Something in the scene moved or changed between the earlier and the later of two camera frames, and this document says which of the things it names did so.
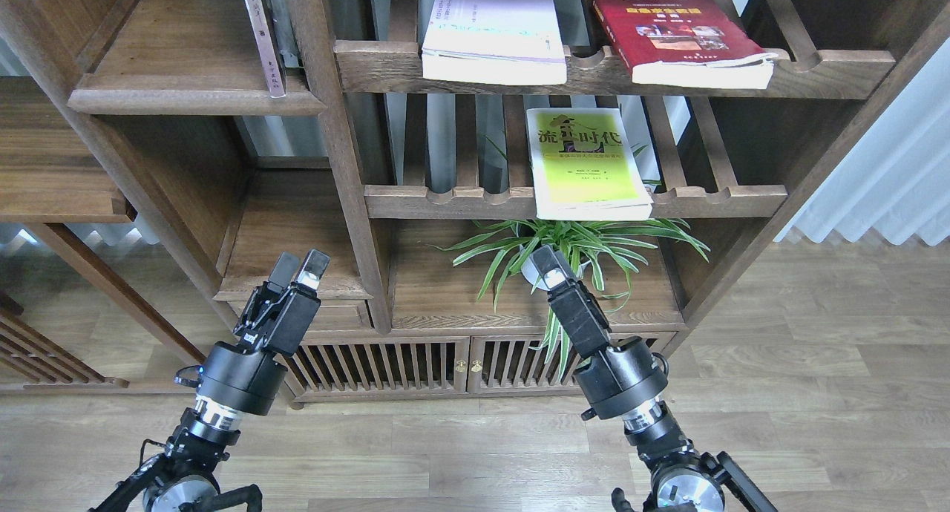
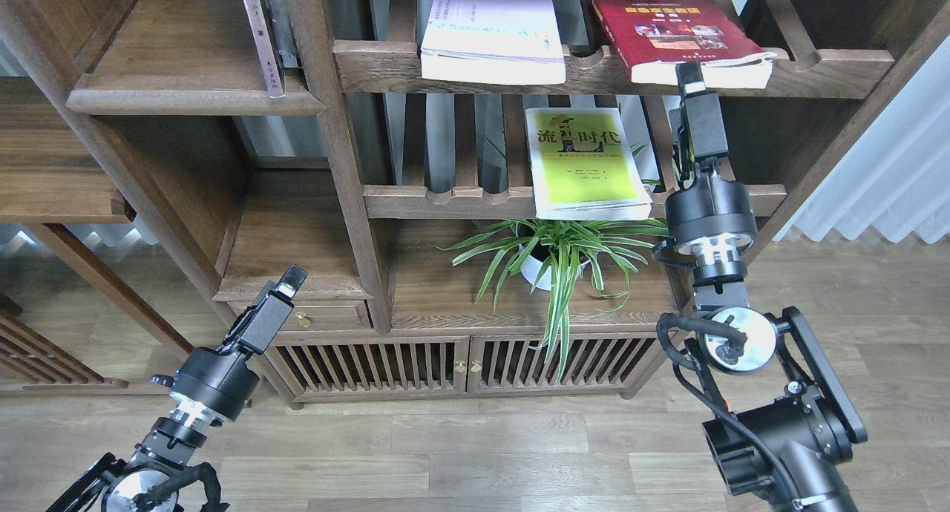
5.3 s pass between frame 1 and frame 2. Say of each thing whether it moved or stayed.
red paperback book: stayed
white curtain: stayed
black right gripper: moved
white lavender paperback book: stayed
